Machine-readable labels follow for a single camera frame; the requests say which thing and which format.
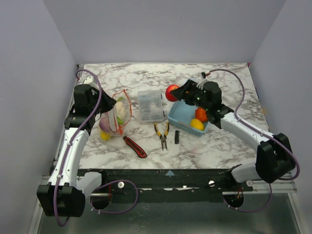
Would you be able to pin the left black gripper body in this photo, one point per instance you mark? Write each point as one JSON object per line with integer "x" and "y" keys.
{"x": 105, "y": 105}

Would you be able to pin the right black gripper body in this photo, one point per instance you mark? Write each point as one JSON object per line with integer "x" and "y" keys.
{"x": 191, "y": 92}

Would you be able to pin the red apple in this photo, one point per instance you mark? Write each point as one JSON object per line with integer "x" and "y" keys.
{"x": 168, "y": 94}

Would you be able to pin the white cauliflower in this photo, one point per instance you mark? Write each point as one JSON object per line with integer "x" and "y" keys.
{"x": 120, "y": 110}

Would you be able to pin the clear zip top bag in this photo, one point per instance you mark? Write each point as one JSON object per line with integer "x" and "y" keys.
{"x": 113, "y": 123}

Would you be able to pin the purple onion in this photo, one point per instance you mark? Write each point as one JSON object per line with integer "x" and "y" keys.
{"x": 104, "y": 124}

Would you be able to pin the red black utility knife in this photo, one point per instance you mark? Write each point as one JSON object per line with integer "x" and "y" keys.
{"x": 137, "y": 149}

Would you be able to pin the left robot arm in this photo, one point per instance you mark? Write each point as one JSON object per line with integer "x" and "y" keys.
{"x": 65, "y": 195}

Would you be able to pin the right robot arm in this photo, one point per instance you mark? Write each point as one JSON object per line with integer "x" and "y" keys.
{"x": 273, "y": 152}

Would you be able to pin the orange small pumpkin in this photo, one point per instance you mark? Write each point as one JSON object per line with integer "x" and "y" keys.
{"x": 200, "y": 114}

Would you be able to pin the light blue plastic basket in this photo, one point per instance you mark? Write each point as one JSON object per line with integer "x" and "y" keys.
{"x": 180, "y": 116}

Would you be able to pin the yellow lemon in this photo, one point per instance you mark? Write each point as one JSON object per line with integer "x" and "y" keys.
{"x": 197, "y": 124}

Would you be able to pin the clear plastic screw box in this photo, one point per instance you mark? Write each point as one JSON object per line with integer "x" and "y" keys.
{"x": 150, "y": 108}

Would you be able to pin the black bit holder strip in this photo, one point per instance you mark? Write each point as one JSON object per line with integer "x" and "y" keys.
{"x": 177, "y": 136}

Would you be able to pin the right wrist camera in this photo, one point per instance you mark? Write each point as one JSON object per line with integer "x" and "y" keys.
{"x": 204, "y": 80}

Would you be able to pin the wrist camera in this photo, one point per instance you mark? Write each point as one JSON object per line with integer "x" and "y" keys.
{"x": 91, "y": 81}
{"x": 204, "y": 80}

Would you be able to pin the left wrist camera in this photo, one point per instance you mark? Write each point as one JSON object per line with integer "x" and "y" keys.
{"x": 91, "y": 81}

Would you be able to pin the yellow handled pliers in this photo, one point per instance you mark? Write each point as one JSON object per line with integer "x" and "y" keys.
{"x": 162, "y": 137}

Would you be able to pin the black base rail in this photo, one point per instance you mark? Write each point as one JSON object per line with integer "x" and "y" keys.
{"x": 170, "y": 185}

